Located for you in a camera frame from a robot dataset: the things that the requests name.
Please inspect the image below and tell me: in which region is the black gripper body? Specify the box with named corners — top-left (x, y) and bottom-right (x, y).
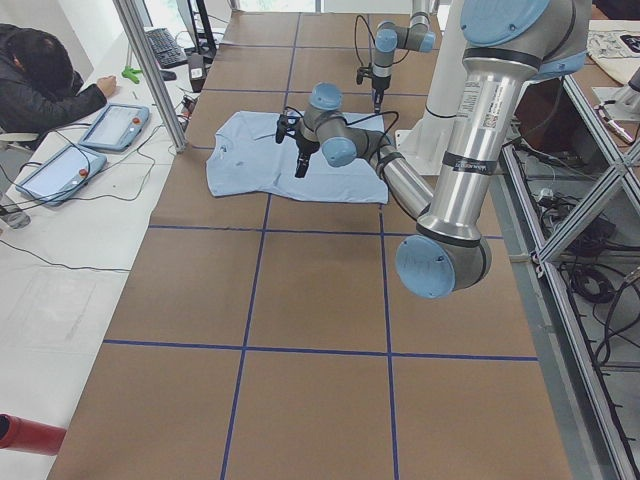
top-left (356, 65), bottom-right (392, 92)
top-left (275, 113), bottom-right (320, 155)

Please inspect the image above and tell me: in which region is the light blue t-shirt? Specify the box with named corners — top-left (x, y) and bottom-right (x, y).
top-left (206, 111), bottom-right (388, 204)

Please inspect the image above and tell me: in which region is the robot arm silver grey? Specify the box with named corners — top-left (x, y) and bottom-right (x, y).
top-left (275, 1), bottom-right (591, 298)
top-left (356, 1), bottom-right (440, 113)

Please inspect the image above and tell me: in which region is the black power adapter labelled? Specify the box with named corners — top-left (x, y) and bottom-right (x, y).
top-left (188, 53), bottom-right (207, 93)

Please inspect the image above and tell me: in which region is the black computer mouse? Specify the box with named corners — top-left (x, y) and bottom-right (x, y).
top-left (160, 70), bottom-right (177, 81)

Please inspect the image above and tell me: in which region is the black keyboard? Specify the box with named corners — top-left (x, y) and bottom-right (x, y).
top-left (145, 28), bottom-right (188, 69)

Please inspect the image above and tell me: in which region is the green plastic object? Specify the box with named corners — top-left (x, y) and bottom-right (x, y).
top-left (121, 65), bottom-right (142, 84)

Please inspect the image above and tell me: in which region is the far blue teach pendant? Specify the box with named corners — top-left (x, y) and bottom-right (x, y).
top-left (79, 103), bottom-right (150, 152)

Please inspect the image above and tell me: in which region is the blue teach pendant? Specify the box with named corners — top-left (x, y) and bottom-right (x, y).
top-left (79, 103), bottom-right (150, 152)
top-left (16, 144), bottom-right (107, 206)

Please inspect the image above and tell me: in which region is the near blue teach pendant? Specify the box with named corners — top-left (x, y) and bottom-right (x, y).
top-left (16, 144), bottom-right (107, 206)

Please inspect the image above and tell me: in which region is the person in black jacket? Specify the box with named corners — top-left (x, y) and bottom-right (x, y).
top-left (1, 24), bottom-right (117, 135)

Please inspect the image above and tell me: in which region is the red cylinder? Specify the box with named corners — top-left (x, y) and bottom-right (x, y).
top-left (1, 414), bottom-right (67, 456)

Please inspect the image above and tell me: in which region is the black braided left cable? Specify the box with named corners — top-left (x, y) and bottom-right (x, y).
top-left (279, 105), bottom-right (401, 166)

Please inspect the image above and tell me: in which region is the black braided cable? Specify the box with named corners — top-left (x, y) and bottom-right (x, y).
top-left (353, 13), bottom-right (381, 71)
top-left (279, 105), bottom-right (401, 166)

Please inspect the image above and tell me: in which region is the black braided right cable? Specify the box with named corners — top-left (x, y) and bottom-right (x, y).
top-left (353, 13), bottom-right (381, 71)

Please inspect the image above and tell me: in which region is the aluminium frame post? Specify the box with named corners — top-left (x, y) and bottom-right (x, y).
top-left (113, 0), bottom-right (187, 153)

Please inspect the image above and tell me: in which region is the aluminium frame rack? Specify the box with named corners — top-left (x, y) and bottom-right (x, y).
top-left (491, 66), bottom-right (639, 479)

